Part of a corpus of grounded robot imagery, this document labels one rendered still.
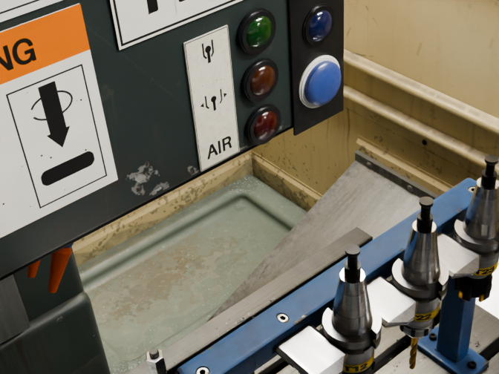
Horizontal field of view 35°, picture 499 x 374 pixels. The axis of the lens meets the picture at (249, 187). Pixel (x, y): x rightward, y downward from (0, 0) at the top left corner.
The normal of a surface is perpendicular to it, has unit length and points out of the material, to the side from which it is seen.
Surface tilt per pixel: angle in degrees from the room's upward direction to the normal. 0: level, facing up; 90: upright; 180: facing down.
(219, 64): 90
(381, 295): 0
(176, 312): 0
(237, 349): 0
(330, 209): 24
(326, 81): 87
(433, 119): 90
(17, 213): 90
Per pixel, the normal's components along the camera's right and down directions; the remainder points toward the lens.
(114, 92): 0.63, 0.44
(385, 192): -0.38, -0.54
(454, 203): -0.07, -0.79
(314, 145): -0.77, 0.43
